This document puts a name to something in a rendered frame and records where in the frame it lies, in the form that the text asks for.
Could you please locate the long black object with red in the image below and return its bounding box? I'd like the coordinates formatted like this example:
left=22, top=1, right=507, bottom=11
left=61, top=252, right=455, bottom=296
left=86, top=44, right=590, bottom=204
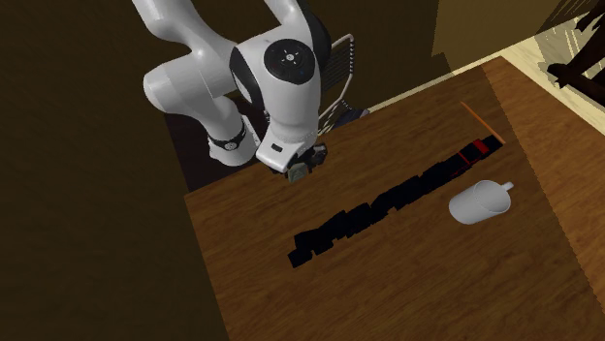
left=287, top=134, right=505, bottom=270

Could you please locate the dark robot stand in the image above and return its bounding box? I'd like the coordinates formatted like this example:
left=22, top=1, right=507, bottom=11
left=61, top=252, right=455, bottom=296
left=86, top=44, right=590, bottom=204
left=162, top=92, right=271, bottom=194

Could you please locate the brown wooden table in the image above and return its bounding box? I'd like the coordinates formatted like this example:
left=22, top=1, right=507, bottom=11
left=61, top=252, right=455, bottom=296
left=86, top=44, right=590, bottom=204
left=183, top=56, right=605, bottom=341

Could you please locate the white mug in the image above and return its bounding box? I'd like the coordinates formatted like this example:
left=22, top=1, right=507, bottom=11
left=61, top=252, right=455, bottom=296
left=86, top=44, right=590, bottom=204
left=447, top=179, right=516, bottom=227

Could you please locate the orange pencil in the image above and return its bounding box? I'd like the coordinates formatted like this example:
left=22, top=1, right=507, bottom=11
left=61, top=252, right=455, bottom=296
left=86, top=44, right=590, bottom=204
left=460, top=101, right=507, bottom=145

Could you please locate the white wire chair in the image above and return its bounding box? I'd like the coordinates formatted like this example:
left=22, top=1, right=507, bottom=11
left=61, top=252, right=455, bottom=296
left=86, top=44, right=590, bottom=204
left=317, top=33, right=371, bottom=134

